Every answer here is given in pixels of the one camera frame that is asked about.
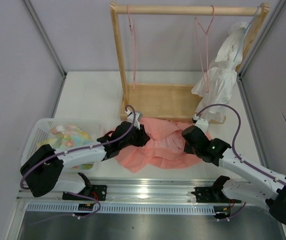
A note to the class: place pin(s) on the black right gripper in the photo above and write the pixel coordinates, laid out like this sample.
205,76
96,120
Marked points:
187,149

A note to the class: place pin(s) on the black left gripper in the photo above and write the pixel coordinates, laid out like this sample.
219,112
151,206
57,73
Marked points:
142,137

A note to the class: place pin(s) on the pink pleated skirt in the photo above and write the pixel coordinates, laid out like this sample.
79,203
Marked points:
164,150

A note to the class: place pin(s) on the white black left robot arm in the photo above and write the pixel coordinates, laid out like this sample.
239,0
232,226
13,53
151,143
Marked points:
42,172

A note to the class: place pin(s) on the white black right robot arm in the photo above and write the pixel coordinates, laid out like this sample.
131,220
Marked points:
262,187

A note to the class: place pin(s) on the white garment on hanger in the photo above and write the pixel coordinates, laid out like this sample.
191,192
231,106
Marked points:
217,84

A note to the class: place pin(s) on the wooden clothes rack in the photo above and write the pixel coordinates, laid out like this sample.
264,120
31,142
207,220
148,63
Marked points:
173,102

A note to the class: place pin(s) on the floral pastel garment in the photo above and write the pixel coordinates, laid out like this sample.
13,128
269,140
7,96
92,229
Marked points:
66,137

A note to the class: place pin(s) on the white plastic laundry basket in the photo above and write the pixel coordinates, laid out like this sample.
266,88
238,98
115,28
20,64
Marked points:
42,132

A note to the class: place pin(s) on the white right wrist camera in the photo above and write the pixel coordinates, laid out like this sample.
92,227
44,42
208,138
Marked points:
200,123

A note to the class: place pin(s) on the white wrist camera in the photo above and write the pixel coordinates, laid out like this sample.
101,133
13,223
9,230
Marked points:
200,123
133,118

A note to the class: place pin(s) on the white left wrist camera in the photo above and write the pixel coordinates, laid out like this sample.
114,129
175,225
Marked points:
133,118

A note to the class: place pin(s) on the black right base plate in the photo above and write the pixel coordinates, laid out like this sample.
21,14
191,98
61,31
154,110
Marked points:
213,194

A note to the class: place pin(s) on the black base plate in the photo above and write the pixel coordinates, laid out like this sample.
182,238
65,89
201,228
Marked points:
97,192
213,194

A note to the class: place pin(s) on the aluminium mounting rail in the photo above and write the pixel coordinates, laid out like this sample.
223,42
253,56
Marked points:
126,191

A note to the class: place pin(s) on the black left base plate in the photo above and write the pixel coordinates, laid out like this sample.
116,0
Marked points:
97,192

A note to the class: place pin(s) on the right aluminium frame post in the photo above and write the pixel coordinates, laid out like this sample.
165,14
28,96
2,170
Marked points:
258,32

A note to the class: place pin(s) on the aluminium frame post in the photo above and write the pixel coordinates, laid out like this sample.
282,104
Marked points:
43,35
258,32

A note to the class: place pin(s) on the slotted white cable duct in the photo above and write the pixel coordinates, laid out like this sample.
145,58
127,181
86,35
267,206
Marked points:
110,208

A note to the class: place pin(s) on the blue wire hanger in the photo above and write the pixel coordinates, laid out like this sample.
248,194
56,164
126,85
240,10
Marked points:
244,34

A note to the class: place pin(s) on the left aluminium frame post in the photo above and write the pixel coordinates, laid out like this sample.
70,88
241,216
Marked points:
43,35

